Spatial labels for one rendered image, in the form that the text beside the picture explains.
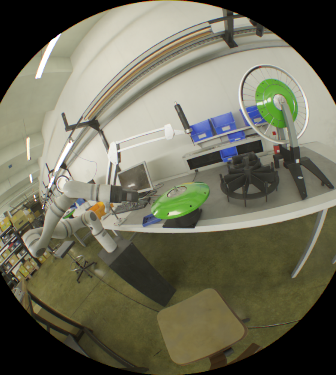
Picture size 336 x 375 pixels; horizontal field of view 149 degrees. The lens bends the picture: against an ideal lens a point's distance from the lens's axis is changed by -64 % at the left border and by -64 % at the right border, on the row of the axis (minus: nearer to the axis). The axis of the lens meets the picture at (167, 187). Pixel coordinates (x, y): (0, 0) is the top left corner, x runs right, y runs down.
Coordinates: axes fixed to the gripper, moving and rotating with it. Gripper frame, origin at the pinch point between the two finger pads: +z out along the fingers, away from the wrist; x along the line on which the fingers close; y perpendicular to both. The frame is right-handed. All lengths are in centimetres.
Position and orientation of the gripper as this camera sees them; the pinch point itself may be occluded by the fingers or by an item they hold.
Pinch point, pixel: (149, 202)
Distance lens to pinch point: 59.4
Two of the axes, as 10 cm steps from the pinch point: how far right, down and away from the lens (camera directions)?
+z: 9.0, 0.9, 4.3
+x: -4.1, -1.4, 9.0
